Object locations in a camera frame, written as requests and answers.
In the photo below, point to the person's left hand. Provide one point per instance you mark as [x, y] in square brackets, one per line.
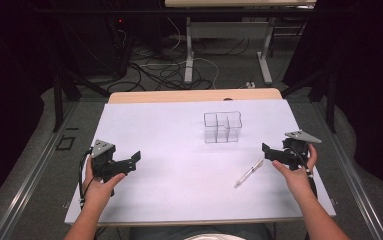
[97, 193]

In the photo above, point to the white table sheet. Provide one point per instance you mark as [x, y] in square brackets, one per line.
[185, 160]

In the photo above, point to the clear plastic pen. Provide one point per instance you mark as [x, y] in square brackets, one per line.
[248, 173]

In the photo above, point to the person's right hand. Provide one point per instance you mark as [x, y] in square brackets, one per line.
[299, 181]

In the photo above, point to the black metal stand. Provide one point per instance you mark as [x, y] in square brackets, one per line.
[64, 96]
[325, 93]

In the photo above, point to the clear acrylic organizer box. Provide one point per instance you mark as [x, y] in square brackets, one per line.
[222, 128]

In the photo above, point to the white desk with metal legs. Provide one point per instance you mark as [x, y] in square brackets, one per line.
[229, 30]

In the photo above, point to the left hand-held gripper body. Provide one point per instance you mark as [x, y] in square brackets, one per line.
[107, 166]

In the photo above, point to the white power strip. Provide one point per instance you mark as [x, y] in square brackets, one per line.
[250, 85]

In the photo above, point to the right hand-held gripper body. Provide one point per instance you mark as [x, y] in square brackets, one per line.
[290, 155]

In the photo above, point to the black computer tower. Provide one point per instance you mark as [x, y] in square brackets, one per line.
[120, 43]

